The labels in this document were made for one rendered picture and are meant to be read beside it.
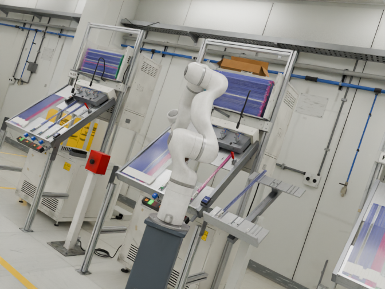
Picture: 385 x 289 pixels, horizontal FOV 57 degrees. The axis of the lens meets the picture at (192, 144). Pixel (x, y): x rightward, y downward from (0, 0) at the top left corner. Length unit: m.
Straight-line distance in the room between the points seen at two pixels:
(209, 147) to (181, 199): 0.26
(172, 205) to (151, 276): 0.31
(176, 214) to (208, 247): 0.86
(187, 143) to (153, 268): 0.56
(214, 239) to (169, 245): 0.84
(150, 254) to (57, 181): 1.94
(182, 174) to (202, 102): 0.35
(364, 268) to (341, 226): 1.94
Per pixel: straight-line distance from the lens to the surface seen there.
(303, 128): 3.97
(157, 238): 1.59
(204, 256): 2.42
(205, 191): 2.18
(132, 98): 3.48
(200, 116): 1.64
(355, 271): 1.87
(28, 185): 3.73
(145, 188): 2.31
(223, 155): 2.41
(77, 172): 3.28
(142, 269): 1.64
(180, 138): 1.53
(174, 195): 1.57
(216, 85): 1.77
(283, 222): 3.93
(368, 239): 1.99
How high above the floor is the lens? 1.07
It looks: level
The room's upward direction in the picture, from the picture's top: 19 degrees clockwise
